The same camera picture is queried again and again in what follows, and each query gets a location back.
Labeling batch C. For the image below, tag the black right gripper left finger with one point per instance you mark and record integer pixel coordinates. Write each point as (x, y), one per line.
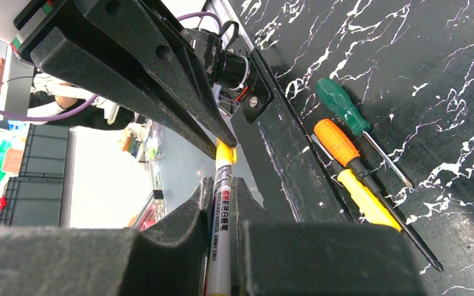
(169, 258)

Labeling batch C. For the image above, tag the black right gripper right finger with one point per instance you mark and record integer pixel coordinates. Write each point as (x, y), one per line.
(271, 257)

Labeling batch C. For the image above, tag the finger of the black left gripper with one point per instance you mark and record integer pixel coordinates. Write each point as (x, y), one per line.
(59, 56)
(142, 41)

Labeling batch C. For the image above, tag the yellow white marker pen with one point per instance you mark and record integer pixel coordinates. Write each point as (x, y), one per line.
(218, 274)

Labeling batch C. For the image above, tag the yellow marker cap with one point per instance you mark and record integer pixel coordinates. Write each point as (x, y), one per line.
(225, 155)

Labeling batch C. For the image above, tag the person in background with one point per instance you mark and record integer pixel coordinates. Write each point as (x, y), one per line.
(44, 104)

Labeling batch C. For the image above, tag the dark plastic storage crates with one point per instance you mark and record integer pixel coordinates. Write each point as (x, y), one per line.
(36, 196)

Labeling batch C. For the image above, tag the yellow handled screwdriver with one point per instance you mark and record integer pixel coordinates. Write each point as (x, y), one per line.
(370, 206)

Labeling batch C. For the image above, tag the orange handled screwdriver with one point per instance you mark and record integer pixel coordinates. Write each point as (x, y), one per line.
(340, 146)

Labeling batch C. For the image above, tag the green handled screwdriver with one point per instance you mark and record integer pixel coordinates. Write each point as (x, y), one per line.
(335, 97)

